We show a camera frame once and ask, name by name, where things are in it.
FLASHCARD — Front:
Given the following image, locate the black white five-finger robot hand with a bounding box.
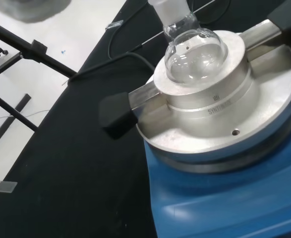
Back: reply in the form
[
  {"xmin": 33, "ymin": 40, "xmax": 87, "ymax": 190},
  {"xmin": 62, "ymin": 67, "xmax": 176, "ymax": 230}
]
[{"xmin": 0, "ymin": 0, "xmax": 72, "ymax": 23}]

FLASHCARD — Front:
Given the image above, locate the black tripod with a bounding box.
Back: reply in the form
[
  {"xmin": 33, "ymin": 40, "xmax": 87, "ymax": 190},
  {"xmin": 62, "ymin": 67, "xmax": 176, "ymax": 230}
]
[{"xmin": 0, "ymin": 18, "xmax": 78, "ymax": 132}]

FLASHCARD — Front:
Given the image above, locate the clear plastic cloth clip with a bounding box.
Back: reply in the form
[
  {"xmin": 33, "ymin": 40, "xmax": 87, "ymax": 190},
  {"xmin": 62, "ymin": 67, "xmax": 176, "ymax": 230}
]
[
  {"xmin": 0, "ymin": 181, "xmax": 19, "ymax": 194},
  {"xmin": 105, "ymin": 20, "xmax": 123, "ymax": 31}
]

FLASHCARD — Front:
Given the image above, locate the clear round-bottom glass flask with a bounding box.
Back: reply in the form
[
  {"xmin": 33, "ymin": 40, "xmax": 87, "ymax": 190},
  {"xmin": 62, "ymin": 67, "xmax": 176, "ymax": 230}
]
[{"xmin": 147, "ymin": 0, "xmax": 229, "ymax": 86}]

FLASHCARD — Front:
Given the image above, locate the thin black cable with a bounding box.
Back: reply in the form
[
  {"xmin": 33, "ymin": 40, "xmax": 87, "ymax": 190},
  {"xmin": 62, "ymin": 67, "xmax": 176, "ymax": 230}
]
[{"xmin": 108, "ymin": 23, "xmax": 146, "ymax": 60}]

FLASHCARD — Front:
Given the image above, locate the thick black power cable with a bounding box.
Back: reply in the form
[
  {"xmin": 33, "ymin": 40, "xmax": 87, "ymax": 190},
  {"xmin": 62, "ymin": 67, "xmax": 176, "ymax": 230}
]
[{"xmin": 68, "ymin": 52, "xmax": 158, "ymax": 82}]

